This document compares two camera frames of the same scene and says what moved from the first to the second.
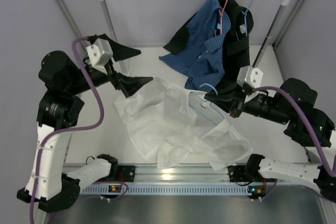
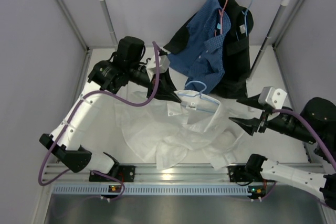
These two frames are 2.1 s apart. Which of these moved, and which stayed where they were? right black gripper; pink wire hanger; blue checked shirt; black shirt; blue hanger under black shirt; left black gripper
Moved: right black gripper; left black gripper
Stayed: blue hanger under black shirt; blue checked shirt; pink wire hanger; black shirt
